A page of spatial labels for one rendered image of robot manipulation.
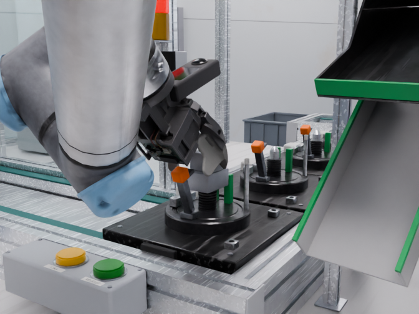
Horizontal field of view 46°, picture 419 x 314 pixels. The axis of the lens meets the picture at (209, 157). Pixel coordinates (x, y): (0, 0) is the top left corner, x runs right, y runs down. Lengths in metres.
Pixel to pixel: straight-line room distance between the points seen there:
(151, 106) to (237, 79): 3.34
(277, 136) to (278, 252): 2.06
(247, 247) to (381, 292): 0.26
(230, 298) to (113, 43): 0.37
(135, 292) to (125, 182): 0.22
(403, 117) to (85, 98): 0.47
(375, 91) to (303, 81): 3.78
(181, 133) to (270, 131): 2.15
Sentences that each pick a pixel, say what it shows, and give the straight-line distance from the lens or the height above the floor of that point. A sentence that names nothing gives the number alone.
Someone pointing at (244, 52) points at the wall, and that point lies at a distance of 3.97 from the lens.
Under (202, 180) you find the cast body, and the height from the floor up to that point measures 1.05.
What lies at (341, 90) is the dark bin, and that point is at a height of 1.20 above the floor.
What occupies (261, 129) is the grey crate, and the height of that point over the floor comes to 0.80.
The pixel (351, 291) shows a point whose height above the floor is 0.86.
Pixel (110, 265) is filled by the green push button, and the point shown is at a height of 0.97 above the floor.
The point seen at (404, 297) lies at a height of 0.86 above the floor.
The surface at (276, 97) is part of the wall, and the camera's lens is 4.18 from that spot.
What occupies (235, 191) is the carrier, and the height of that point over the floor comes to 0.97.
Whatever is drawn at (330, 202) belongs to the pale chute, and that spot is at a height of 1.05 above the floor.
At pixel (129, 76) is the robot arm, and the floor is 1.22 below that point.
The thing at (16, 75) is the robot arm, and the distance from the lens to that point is 0.55.
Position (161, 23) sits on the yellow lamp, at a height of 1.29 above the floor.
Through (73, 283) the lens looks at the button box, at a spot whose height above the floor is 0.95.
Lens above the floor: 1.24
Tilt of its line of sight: 12 degrees down
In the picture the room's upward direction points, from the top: straight up
